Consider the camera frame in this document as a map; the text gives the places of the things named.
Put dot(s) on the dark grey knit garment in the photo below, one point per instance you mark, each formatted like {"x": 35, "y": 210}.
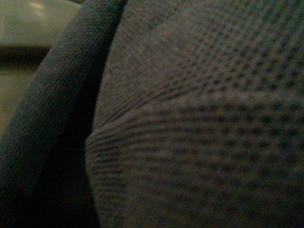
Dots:
{"x": 162, "y": 114}

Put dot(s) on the grey front-load washing machine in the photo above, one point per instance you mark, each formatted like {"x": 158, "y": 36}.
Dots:
{"x": 28, "y": 29}

